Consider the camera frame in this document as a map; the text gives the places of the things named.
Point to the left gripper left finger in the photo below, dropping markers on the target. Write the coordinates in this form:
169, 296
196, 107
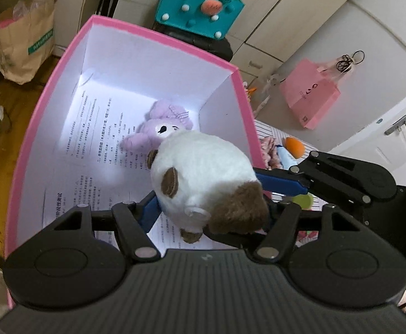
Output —
133, 222

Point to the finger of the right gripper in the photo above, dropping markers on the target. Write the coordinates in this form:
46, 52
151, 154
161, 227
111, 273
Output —
282, 182
337, 178

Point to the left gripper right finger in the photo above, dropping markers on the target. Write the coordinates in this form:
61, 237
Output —
278, 240

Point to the blue wet wipes pack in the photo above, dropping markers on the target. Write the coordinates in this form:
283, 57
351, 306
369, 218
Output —
286, 158

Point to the orange makeup sponge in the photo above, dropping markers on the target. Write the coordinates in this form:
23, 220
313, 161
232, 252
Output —
295, 147

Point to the pink floral scrunchie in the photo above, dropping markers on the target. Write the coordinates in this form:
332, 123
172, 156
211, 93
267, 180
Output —
269, 155

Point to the green makeup sponge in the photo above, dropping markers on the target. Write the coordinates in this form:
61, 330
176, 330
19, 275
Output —
304, 201

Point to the white brown plush dog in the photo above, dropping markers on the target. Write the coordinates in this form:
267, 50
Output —
205, 182

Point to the purple plush toy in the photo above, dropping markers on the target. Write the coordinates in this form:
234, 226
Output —
164, 119

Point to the striped pink tablecloth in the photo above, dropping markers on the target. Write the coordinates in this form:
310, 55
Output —
264, 129

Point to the white door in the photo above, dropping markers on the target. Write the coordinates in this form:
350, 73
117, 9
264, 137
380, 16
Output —
371, 145

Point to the printed paper sheet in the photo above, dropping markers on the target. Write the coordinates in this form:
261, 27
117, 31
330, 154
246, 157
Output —
77, 155

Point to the pink paper bag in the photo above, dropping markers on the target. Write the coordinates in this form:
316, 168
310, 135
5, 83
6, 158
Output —
309, 94

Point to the pink cardboard box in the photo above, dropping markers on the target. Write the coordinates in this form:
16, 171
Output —
73, 265

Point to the floral gift bag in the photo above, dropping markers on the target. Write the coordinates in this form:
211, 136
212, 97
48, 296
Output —
257, 96

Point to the black suitcase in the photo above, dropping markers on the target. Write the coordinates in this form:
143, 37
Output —
220, 48

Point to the beige wardrobe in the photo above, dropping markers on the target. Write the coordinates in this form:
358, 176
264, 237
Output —
265, 35

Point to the teal felt handbag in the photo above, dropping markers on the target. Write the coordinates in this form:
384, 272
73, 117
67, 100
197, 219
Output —
208, 18

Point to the brown paper bag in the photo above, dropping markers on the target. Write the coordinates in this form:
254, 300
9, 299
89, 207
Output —
26, 39

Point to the metal door handle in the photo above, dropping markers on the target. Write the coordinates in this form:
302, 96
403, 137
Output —
397, 126

